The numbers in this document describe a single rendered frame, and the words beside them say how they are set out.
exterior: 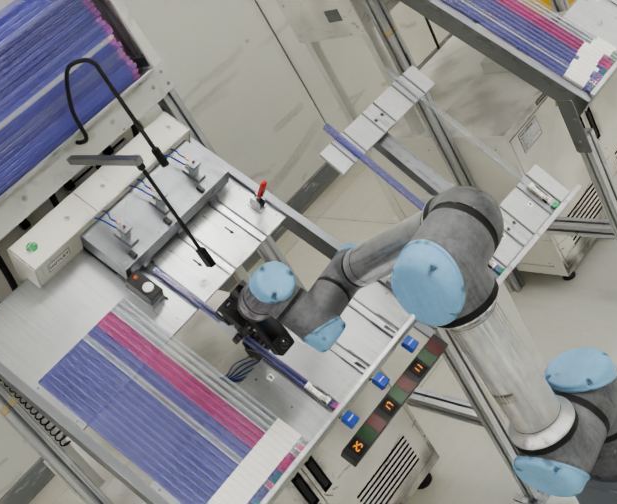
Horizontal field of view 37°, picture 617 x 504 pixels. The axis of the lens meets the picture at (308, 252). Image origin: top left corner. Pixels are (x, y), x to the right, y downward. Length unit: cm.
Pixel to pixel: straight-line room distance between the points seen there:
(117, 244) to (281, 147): 229
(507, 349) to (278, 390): 65
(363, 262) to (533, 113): 130
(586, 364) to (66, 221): 110
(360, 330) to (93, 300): 58
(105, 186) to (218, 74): 203
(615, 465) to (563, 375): 20
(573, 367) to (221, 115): 266
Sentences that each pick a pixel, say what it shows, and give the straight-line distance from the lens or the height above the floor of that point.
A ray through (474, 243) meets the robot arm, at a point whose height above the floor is 115.
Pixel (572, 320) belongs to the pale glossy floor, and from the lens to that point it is 295.
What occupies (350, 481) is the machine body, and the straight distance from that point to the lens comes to 242.
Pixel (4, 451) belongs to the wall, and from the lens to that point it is 373.
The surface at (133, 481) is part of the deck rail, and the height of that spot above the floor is 88.
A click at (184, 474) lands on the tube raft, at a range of 185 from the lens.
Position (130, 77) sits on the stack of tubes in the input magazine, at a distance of 208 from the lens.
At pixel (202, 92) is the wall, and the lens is 398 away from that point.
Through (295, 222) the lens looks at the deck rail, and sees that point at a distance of 210.
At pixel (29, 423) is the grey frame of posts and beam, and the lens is 211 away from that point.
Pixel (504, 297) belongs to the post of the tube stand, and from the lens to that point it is 232.
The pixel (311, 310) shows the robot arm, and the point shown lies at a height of 102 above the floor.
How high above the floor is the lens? 188
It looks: 28 degrees down
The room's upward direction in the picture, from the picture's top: 33 degrees counter-clockwise
